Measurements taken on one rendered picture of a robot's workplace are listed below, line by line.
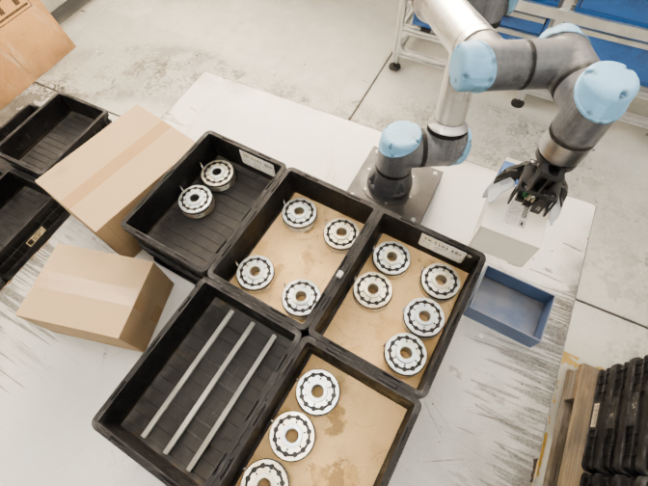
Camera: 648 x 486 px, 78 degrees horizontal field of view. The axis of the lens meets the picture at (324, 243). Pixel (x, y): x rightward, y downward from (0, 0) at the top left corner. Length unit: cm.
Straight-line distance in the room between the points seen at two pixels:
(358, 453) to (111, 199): 96
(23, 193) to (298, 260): 152
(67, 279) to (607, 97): 125
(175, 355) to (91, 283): 31
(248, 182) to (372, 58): 194
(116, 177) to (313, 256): 65
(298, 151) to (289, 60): 161
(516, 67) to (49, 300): 120
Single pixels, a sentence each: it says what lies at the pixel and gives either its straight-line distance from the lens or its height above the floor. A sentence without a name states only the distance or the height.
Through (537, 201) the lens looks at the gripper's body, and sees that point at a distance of 83.
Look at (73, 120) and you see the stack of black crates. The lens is 232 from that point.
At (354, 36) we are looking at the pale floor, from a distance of 326.
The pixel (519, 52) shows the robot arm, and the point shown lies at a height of 144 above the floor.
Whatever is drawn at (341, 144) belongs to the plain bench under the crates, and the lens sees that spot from 155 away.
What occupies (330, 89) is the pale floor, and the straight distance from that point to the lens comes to 283.
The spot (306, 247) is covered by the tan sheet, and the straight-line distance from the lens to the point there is 115.
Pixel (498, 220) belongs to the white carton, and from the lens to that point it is 90.
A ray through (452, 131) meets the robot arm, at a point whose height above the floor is 100.
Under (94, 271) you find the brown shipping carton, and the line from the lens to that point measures 127.
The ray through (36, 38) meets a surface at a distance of 363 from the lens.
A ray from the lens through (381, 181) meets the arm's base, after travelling 129.
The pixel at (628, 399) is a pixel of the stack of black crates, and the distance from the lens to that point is 178.
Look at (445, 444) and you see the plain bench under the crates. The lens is 118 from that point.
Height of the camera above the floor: 185
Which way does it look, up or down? 62 degrees down
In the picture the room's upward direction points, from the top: 4 degrees counter-clockwise
